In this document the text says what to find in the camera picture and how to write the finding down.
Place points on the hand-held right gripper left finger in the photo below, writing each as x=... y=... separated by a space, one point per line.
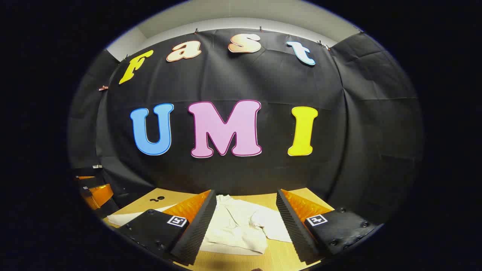
x=199 y=229

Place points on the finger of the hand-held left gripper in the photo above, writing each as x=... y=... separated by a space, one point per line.
x=90 y=174
x=99 y=197

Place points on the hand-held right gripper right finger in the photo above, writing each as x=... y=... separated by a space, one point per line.
x=293 y=226

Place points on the cream white sweatshirt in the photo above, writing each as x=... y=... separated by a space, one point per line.
x=241 y=226

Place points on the black backdrop cloth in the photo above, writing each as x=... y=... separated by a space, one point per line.
x=226 y=82

